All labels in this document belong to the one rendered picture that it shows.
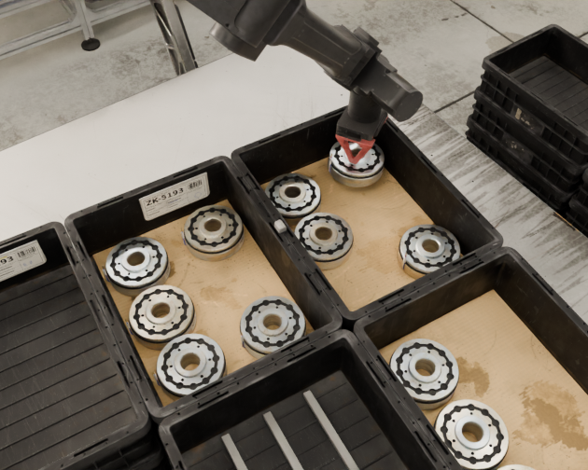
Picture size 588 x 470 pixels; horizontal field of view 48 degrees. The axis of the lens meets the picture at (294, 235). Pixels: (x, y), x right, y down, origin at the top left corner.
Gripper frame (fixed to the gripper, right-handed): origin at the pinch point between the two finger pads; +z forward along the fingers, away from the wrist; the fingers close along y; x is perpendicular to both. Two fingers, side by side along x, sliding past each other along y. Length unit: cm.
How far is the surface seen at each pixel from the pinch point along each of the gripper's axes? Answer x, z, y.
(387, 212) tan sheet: -8.7, 6.6, -6.0
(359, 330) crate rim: -13.4, -2.1, -37.3
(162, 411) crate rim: 6, -1, -59
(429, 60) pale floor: 13, 83, 153
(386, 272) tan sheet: -12.8, 7.0, -18.8
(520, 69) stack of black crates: -23, 36, 92
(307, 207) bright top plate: 4.3, 4.1, -13.3
